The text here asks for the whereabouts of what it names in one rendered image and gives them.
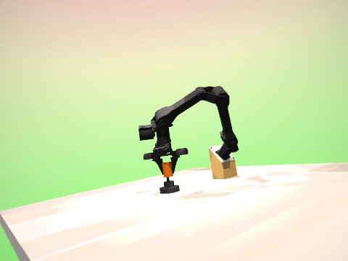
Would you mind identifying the orange knob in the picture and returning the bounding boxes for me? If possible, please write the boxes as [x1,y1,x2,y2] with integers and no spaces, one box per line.
[162,162,173,178]

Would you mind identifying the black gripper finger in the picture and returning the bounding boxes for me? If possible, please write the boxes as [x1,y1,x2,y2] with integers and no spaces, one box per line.
[152,158,164,175]
[170,156,181,174]

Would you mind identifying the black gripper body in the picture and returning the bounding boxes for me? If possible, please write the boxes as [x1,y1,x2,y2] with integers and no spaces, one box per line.
[144,137,189,160]

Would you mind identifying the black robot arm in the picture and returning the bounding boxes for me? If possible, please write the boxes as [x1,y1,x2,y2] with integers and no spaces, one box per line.
[138,86,239,160]

